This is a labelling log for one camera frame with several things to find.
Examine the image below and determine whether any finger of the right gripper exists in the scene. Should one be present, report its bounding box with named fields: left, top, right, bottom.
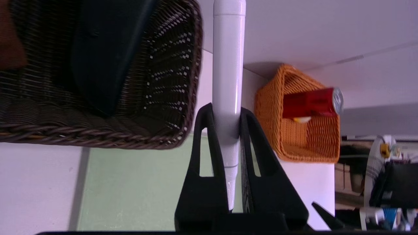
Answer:
left=311, top=202, right=345, bottom=231

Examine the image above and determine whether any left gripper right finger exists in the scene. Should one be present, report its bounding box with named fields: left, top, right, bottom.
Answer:
left=239, top=107, right=309, bottom=231

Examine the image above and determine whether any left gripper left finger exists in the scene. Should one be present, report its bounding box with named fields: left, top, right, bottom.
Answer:
left=174, top=102, right=230, bottom=231

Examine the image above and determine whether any red soda can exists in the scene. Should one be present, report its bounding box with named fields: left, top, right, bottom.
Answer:
left=282, top=87, right=344, bottom=119

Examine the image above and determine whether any white marker pen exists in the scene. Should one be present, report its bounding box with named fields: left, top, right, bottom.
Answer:
left=212, top=0, right=247, bottom=211

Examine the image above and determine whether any black glasses case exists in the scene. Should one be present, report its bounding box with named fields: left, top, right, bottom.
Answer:
left=70, top=0, right=157, bottom=117

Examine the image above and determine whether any brown towel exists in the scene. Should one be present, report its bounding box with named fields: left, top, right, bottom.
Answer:
left=0, top=0, right=27, bottom=71

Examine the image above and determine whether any orange wicker basket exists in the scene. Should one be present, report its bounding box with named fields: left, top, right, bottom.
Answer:
left=254, top=64, right=341, bottom=164

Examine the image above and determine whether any dark brown wicker basket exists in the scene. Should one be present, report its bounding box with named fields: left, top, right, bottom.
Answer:
left=0, top=0, right=203, bottom=150

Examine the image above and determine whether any brown cardboard box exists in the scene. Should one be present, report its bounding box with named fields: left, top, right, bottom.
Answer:
left=335, top=163, right=365, bottom=194

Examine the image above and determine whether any light green plastic tray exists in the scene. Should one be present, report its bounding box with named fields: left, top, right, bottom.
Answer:
left=76, top=134, right=262, bottom=231

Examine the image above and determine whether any white device with yellow knob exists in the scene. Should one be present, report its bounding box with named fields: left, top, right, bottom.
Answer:
left=363, top=135, right=400, bottom=199

